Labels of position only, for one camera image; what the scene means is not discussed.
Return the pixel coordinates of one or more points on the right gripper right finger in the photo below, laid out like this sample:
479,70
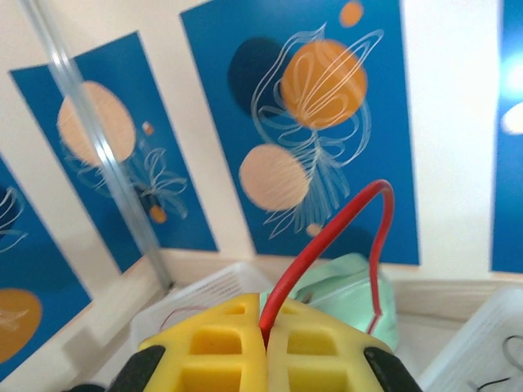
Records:
323,359

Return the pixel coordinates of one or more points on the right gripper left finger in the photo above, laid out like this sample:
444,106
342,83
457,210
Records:
212,359

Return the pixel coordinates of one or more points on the white perforated plastic basket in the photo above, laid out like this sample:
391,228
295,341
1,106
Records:
470,339
220,286

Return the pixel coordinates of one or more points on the mint green zip case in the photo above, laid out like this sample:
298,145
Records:
347,277

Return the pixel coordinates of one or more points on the aluminium frame post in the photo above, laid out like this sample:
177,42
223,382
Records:
88,122

